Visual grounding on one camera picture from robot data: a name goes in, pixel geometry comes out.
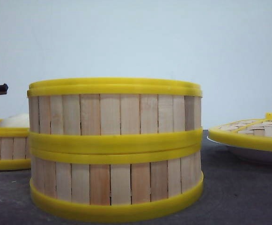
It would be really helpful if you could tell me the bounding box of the bamboo steamer with large bun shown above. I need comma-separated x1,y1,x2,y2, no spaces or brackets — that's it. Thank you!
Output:
0,120,31,171

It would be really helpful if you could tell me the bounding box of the bamboo steamer with three buns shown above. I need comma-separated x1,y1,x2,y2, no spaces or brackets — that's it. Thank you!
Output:
28,78,202,155

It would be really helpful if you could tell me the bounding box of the woven bamboo steamer lid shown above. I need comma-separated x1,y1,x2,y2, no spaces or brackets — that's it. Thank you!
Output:
208,112,272,152

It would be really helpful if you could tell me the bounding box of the large white steamed bun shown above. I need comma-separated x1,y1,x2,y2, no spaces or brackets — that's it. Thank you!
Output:
0,113,29,128

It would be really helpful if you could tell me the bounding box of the bamboo steamer with small bun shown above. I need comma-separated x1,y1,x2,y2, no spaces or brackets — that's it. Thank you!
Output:
30,151,204,223

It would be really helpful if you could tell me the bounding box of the white plate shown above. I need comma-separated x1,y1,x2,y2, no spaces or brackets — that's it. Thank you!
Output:
207,136,272,165

